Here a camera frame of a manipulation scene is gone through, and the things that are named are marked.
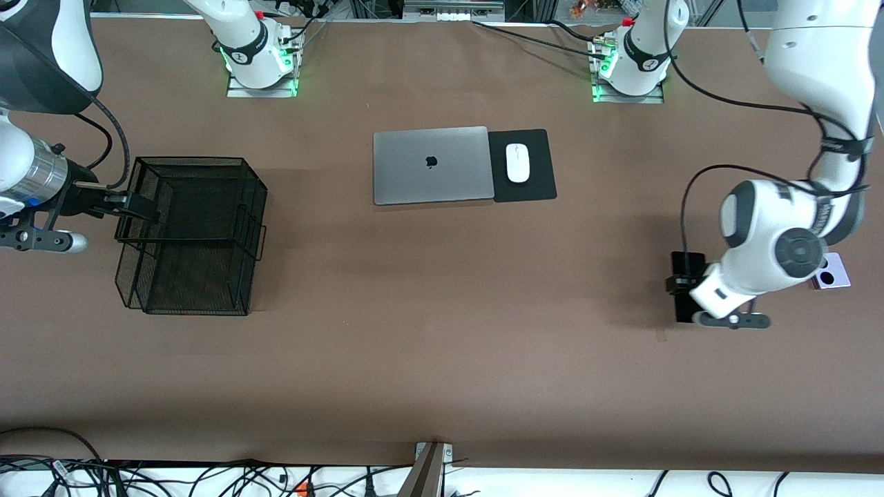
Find tall black smartphone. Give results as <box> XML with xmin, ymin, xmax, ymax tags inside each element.
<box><xmin>671</xmin><ymin>251</ymin><xmax>709</xmax><ymax>324</ymax></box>

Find lavender flip phone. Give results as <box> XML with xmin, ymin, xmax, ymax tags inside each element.
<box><xmin>811</xmin><ymin>252</ymin><xmax>852</xmax><ymax>290</ymax></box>

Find black mouse pad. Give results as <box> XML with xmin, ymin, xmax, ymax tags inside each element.
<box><xmin>488</xmin><ymin>128</ymin><xmax>557</xmax><ymax>204</ymax></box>

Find white computer mouse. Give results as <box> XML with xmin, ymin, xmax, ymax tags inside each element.
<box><xmin>506</xmin><ymin>143</ymin><xmax>530</xmax><ymax>184</ymax></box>

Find silver closed laptop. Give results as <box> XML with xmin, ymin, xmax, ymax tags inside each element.
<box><xmin>373</xmin><ymin>126</ymin><xmax>496</xmax><ymax>206</ymax></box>

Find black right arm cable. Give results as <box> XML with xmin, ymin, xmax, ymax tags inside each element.
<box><xmin>73</xmin><ymin>97</ymin><xmax>132</xmax><ymax>191</ymax></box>

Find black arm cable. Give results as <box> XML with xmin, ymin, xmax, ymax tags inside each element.
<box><xmin>73</xmin><ymin>97</ymin><xmax>132</xmax><ymax>191</ymax></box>
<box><xmin>663</xmin><ymin>0</ymin><xmax>872</xmax><ymax>257</ymax></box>

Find black wire mesh tray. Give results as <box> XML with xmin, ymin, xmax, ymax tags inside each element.
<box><xmin>114</xmin><ymin>157</ymin><xmax>269</xmax><ymax>317</ymax></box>

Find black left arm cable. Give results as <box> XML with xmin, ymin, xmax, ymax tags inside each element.
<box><xmin>663</xmin><ymin>0</ymin><xmax>872</xmax><ymax>257</ymax></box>

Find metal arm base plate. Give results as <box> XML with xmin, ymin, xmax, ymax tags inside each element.
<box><xmin>592</xmin><ymin>75</ymin><xmax>665</xmax><ymax>104</ymax></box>
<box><xmin>227</xmin><ymin>68</ymin><xmax>299</xmax><ymax>98</ymax></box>

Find grey looping floor cable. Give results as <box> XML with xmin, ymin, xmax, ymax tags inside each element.
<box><xmin>0</xmin><ymin>426</ymin><xmax>104</xmax><ymax>463</ymax></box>

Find short black table cable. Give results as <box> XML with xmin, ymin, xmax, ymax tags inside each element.
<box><xmin>551</xmin><ymin>19</ymin><xmax>596</xmax><ymax>43</ymax></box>

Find tangled black floor cables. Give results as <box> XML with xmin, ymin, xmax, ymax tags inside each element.
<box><xmin>0</xmin><ymin>456</ymin><xmax>415</xmax><ymax>497</ymax></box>

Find long black table cable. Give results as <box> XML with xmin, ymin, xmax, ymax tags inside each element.
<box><xmin>472</xmin><ymin>21</ymin><xmax>608</xmax><ymax>61</ymax></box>

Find metal table clamp bracket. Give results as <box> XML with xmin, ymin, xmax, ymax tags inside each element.
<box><xmin>398</xmin><ymin>442</ymin><xmax>454</xmax><ymax>497</ymax></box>

